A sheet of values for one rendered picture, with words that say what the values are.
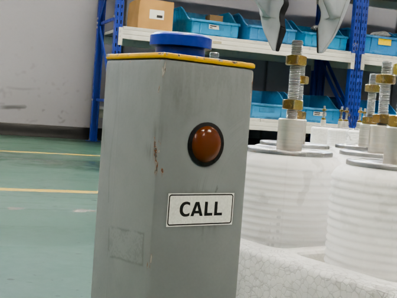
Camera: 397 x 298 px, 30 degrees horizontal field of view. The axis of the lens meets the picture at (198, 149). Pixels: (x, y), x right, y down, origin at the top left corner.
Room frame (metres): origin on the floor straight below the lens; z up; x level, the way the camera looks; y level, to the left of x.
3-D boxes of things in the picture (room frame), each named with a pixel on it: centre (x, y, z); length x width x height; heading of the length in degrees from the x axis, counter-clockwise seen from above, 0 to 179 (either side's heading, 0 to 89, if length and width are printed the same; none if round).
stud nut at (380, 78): (0.71, -0.17, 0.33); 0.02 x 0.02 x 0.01; 32
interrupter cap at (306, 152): (0.64, -0.08, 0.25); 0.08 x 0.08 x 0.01
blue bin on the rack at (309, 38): (5.63, -0.78, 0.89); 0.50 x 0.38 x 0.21; 20
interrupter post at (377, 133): (0.71, -0.17, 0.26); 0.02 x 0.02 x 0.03
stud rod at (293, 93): (0.64, -0.08, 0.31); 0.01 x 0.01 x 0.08
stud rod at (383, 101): (0.71, -0.17, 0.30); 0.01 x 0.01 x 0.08
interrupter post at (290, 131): (0.64, -0.08, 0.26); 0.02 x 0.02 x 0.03
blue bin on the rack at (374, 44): (5.81, -1.25, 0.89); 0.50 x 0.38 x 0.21; 19
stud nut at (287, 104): (0.64, -0.08, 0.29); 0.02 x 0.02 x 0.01; 29
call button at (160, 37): (0.48, 0.02, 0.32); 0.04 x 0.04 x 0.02
